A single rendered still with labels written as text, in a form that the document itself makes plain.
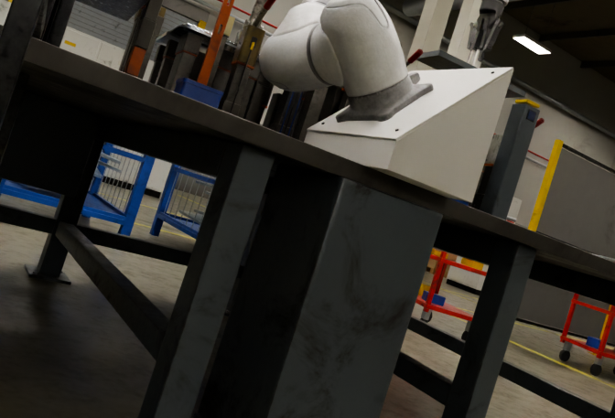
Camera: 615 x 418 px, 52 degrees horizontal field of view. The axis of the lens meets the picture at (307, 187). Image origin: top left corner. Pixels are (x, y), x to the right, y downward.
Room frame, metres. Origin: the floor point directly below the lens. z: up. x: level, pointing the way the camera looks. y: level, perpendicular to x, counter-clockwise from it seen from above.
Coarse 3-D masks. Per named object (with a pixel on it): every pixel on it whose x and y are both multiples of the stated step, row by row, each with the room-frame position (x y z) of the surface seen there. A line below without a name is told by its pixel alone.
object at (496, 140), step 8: (496, 136) 2.38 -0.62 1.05; (496, 144) 2.37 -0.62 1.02; (488, 152) 2.40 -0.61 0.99; (496, 152) 2.35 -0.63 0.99; (488, 160) 2.38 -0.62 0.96; (488, 168) 2.38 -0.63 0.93; (488, 176) 2.37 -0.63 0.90; (480, 184) 2.39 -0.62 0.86; (480, 192) 2.38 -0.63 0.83; (480, 200) 2.36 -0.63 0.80
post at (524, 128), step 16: (512, 112) 2.18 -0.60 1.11; (528, 112) 2.14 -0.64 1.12; (512, 128) 2.16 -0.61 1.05; (528, 128) 2.15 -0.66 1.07; (512, 144) 2.14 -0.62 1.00; (528, 144) 2.16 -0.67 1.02; (496, 160) 2.19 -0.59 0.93; (512, 160) 2.14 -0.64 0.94; (496, 176) 2.17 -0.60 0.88; (512, 176) 2.15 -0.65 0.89; (496, 192) 2.14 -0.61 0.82; (512, 192) 2.16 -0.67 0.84; (480, 208) 2.19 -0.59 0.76; (496, 208) 2.14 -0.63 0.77
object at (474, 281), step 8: (512, 200) 12.13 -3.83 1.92; (520, 200) 12.23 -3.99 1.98; (512, 208) 12.16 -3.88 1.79; (512, 216) 12.20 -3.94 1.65; (448, 272) 12.65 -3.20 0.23; (456, 272) 12.49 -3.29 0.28; (464, 272) 12.32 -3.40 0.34; (448, 280) 12.63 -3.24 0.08; (456, 280) 12.44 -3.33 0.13; (464, 280) 12.27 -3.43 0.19; (472, 280) 12.10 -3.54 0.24; (480, 280) 12.03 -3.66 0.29; (464, 288) 12.25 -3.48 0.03; (472, 288) 12.09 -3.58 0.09; (480, 288) 12.06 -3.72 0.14
